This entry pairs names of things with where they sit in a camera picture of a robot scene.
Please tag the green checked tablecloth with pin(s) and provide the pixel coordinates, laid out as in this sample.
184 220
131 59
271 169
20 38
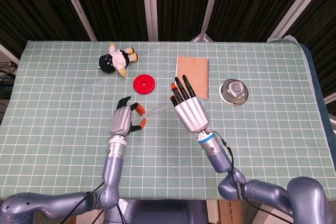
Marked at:
65 129

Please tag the black and white plush toy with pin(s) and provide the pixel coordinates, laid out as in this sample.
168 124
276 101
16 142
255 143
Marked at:
107 62

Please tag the dark pleated curtain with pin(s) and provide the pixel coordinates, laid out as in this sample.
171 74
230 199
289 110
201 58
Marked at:
118 3

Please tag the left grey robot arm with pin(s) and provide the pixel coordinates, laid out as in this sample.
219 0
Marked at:
113 171

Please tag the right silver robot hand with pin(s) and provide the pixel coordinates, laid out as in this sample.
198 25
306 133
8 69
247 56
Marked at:
191 113

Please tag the upturned stainless steel bowl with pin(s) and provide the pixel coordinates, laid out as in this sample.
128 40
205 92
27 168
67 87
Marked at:
233 91

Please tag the grey robot torso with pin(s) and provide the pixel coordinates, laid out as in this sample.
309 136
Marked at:
157 212

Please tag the cardboard box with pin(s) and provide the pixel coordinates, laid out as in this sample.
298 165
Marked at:
231 212

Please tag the red plastic disc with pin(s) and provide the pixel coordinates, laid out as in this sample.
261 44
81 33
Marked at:
139 87

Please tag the clear thin rod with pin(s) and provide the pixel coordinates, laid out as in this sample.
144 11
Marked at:
157 111

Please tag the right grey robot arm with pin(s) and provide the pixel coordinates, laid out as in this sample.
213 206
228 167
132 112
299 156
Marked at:
220 161

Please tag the brown spiral notebook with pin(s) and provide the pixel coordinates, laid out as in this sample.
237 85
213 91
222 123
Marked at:
194 69

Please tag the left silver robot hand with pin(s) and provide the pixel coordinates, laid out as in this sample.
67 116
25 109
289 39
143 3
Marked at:
120 121

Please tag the white frame post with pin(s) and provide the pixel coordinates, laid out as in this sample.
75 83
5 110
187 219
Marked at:
296 6
208 9
78 6
150 3

